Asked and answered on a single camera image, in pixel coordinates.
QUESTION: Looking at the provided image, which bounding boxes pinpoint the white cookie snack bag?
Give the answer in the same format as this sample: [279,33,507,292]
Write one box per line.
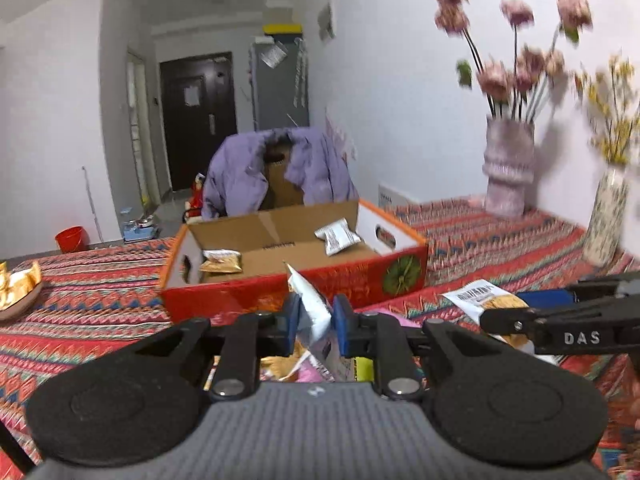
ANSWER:
[286,264,355,382]

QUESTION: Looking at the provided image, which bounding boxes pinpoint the white leaning board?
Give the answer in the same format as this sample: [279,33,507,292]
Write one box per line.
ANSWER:
[378,183,418,209]

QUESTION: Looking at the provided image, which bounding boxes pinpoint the yellow box on fridge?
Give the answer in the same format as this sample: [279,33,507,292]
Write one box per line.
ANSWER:
[262,23,303,36]

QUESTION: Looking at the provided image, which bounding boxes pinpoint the grey refrigerator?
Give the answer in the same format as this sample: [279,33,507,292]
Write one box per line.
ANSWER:
[250,34,309,130]

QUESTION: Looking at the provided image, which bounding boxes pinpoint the pink textured vase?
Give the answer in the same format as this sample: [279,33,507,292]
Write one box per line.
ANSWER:
[483,117,535,218]

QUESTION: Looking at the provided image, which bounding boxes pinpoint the small grey white packet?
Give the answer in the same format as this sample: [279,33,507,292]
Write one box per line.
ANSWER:
[314,218,362,257]

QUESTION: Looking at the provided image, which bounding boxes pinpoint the dried pink roses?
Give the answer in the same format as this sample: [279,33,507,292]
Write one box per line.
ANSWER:
[430,0,595,124]

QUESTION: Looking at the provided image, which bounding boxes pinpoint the dark entrance door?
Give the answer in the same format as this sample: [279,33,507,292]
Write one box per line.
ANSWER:
[160,52,238,191]

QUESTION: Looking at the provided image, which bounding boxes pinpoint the white mop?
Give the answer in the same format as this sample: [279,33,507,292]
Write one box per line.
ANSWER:
[81,166,104,244]

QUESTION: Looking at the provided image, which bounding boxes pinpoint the small pink packet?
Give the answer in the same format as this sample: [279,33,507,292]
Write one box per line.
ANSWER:
[372,309,421,328]

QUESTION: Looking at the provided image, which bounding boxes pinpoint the red cardboard fruit box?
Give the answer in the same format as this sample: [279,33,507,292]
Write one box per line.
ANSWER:
[160,200,427,325]

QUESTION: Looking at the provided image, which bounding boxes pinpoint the brown wooden chair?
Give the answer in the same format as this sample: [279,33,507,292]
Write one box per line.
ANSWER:
[260,142,304,210]

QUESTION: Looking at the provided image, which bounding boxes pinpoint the red plastic bucket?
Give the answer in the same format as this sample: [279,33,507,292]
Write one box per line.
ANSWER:
[54,226,89,254]

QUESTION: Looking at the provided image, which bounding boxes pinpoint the colourful patterned tablecloth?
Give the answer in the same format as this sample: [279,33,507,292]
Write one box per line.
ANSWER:
[1,198,639,479]

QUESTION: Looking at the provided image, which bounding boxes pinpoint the yellow blossom branches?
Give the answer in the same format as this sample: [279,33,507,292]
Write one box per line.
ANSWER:
[574,52,639,167]

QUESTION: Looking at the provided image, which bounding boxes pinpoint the floral white slim vase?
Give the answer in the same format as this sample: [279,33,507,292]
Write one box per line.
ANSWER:
[582,165,629,268]

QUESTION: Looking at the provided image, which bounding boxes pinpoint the plate of orange peels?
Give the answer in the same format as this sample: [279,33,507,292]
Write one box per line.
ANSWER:
[0,260,43,322]

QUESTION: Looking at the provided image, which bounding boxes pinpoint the purple puffer jacket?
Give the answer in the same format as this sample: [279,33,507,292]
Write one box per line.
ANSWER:
[201,128,358,220]

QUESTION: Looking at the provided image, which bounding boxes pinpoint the blue pet feeder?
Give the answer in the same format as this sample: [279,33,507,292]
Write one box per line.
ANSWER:
[122,214,160,243]

